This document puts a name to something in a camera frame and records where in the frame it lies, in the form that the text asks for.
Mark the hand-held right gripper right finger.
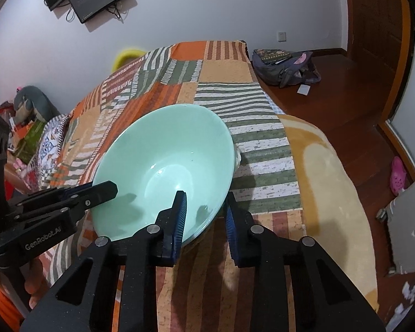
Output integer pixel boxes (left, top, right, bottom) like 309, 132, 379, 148
225, 191, 386, 332

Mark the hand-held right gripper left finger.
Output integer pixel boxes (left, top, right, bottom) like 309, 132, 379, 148
19, 190, 188, 332

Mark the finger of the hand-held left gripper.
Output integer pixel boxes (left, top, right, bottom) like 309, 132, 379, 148
14, 186, 94, 212
60, 181, 119, 222

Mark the green bowl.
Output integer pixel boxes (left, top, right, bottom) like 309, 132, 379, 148
91, 103, 236, 246

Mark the person's left hand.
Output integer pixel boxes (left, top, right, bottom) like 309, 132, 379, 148
24, 258, 52, 307

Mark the patterned checkered quilt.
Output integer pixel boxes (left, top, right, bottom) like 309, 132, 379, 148
24, 114, 73, 194

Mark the green box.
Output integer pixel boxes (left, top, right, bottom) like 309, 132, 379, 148
14, 121, 45, 160

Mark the beige blanket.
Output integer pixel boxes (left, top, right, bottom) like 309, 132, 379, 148
277, 113, 379, 315

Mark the yellow chair back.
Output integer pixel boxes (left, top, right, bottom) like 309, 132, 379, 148
112, 49, 142, 71

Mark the orange striped patchwork blanket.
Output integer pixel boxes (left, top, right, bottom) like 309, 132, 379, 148
38, 40, 305, 332

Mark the grey backpack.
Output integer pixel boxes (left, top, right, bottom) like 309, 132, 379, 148
252, 48, 321, 88

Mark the pink clog shoe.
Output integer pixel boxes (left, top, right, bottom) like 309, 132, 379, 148
390, 156, 407, 196

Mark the grey torn board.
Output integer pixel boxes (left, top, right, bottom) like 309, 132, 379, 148
377, 176, 415, 277

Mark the wooden door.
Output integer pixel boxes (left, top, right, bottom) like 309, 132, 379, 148
346, 0, 415, 77

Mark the black monitor cable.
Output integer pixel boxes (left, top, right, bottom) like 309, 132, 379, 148
108, 4, 126, 22

